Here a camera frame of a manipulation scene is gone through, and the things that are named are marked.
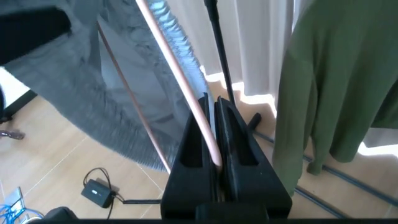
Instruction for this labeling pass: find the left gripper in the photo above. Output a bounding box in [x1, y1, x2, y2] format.
[0, 7, 72, 66]

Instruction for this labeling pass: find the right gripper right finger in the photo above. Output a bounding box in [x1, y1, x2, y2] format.
[216, 96, 293, 218]

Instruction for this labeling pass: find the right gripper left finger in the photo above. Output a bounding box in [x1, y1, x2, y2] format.
[160, 92, 220, 218]

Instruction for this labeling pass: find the pale grey garment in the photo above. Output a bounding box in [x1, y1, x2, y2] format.
[0, 0, 209, 172]

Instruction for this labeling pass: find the pink clothes hanger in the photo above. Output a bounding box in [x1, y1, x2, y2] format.
[96, 0, 223, 175]

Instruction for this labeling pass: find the green printed shirt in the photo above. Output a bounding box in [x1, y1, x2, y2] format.
[272, 0, 398, 197]

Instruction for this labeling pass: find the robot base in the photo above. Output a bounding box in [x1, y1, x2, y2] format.
[26, 206, 78, 221]

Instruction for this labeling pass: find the black clothes rack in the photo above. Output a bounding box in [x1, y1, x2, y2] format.
[203, 0, 398, 218]

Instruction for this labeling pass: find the black power adapter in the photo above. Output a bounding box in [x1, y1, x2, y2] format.
[81, 179, 116, 208]

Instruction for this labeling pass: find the black cable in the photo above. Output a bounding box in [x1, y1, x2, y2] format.
[83, 167, 162, 220]

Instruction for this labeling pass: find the blue cable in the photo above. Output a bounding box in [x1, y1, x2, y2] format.
[0, 203, 44, 224]

